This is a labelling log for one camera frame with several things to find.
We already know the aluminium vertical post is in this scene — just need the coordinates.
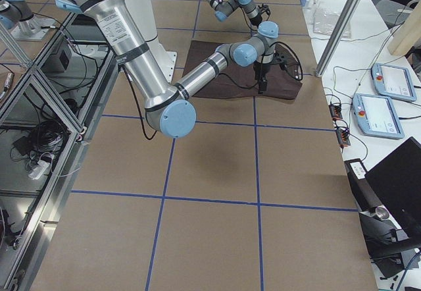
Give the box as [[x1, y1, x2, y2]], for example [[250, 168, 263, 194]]
[[315, 0, 360, 77]]

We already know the near blue teach pendant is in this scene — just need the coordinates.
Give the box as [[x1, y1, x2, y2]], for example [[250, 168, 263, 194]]
[[352, 93, 405, 140]]

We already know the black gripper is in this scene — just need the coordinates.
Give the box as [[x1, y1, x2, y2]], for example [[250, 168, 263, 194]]
[[252, 3, 270, 27], [255, 52, 287, 88]]

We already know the black labelled box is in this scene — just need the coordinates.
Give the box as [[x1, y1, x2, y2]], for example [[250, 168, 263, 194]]
[[344, 159, 382, 212]]

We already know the dark brown t-shirt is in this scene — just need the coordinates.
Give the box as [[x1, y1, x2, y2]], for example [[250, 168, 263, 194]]
[[183, 40, 301, 100]]

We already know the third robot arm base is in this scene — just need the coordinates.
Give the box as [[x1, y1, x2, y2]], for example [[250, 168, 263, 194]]
[[1, 0, 56, 41]]

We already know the clear plastic bag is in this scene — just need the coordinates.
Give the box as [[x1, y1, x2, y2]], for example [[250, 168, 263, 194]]
[[313, 8, 340, 36]]

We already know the blue teach pendant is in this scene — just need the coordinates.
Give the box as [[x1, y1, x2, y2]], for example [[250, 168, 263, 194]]
[[371, 63, 417, 102], [352, 93, 405, 140]]

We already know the far blue teach pendant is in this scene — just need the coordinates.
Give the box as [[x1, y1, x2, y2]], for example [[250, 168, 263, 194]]
[[371, 63, 417, 102]]

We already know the white power strip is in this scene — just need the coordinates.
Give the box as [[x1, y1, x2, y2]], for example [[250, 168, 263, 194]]
[[28, 159, 50, 180]]

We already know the black laptop computer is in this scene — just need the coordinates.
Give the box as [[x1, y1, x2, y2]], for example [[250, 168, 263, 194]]
[[366, 137, 420, 237]]

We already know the orange black connector module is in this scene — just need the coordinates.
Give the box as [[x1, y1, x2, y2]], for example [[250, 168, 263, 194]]
[[328, 103, 343, 120]]

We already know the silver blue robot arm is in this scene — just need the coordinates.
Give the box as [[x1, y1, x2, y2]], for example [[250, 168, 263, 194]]
[[205, 0, 271, 29], [56, 0, 278, 138]]

